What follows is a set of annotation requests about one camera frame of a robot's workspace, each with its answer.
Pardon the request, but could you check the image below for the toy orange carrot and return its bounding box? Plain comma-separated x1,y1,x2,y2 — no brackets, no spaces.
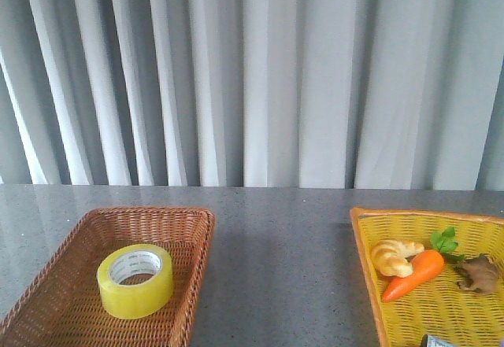
381,227,464,302

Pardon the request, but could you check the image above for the brown wicker basket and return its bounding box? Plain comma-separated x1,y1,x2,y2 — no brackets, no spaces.
1,207,216,346

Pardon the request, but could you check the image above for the yellow tape roll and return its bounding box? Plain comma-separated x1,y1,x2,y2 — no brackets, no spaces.
96,244,174,319

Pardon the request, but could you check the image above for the dark grey packet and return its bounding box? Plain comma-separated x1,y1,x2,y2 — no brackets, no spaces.
420,334,456,347

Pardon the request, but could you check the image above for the grey pleated curtain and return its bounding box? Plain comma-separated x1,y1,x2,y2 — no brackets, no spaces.
1,0,503,190

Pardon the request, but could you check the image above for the yellow wicker basket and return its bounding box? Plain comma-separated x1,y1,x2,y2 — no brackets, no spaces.
350,208,503,346

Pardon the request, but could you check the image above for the brown ginger root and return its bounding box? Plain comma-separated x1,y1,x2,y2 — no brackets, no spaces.
456,253,500,295

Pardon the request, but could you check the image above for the toy croissant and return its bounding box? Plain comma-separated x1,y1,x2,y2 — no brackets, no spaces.
370,239,424,278

